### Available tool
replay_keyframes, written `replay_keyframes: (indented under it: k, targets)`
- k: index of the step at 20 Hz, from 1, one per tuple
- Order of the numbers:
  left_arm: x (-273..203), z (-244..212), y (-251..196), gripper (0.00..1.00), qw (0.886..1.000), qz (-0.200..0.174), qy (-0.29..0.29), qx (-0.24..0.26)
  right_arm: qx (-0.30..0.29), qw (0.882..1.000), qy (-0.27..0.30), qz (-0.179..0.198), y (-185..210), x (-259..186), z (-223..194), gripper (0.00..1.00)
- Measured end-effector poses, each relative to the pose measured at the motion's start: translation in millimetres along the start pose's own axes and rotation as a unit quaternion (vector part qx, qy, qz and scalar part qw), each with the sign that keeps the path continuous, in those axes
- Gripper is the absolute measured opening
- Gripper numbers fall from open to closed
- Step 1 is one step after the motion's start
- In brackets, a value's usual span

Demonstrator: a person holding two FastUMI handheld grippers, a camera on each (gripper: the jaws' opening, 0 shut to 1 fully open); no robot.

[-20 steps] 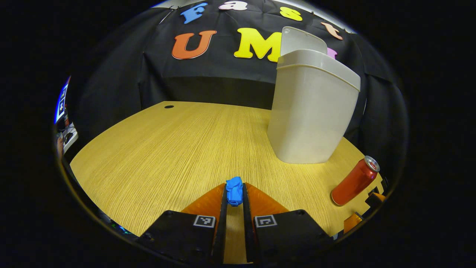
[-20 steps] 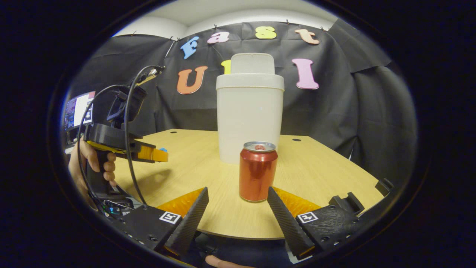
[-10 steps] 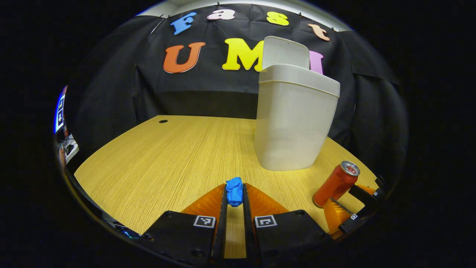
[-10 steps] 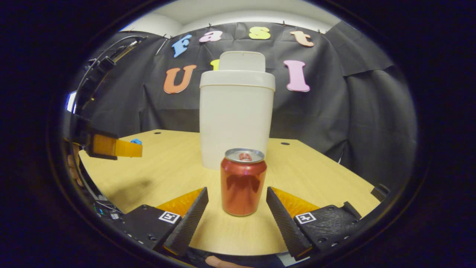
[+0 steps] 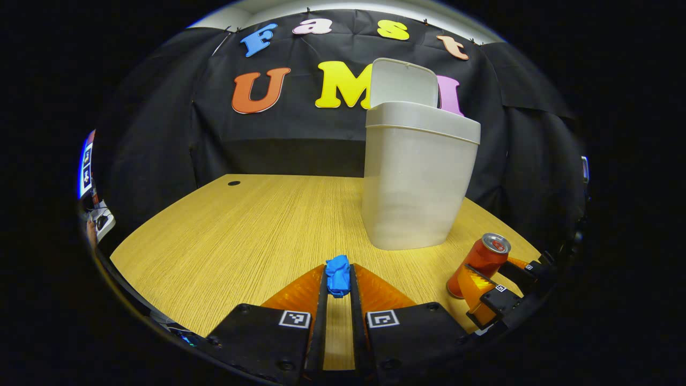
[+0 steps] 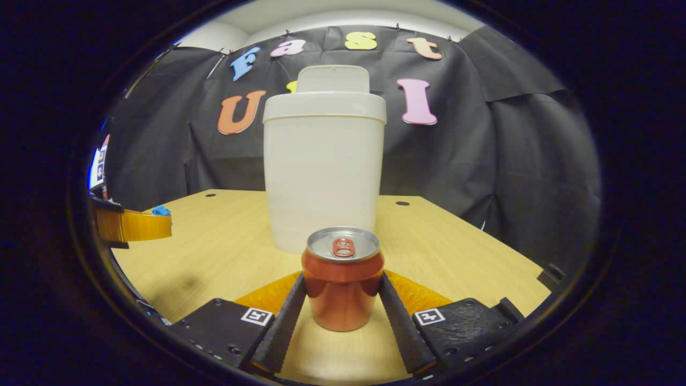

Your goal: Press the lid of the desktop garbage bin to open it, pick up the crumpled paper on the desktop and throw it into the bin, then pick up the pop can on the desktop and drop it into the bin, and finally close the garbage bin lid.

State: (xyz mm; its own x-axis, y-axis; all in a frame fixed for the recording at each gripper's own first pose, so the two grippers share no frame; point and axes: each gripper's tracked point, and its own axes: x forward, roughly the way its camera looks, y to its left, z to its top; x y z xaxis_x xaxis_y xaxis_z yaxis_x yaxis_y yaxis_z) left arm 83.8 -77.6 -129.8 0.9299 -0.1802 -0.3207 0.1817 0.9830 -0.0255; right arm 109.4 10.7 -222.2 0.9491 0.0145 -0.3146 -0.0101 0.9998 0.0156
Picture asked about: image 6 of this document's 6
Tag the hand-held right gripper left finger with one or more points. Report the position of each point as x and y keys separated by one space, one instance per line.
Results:
x=284 y=327

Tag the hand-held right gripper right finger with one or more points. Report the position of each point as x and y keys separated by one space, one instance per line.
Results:
x=402 y=327

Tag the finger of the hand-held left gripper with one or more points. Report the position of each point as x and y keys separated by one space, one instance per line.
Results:
x=139 y=226

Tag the blue paper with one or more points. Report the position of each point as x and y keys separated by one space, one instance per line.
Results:
x=162 y=210

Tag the red pop can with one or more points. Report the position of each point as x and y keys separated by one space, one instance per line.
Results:
x=343 y=295

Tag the white desktop garbage bin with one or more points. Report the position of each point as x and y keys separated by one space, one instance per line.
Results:
x=321 y=171

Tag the wooden desktop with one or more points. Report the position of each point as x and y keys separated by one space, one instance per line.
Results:
x=225 y=241

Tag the computer monitor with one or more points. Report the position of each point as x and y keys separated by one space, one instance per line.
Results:
x=99 y=166

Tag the black backdrop cloth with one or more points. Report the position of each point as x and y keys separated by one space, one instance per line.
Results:
x=509 y=161

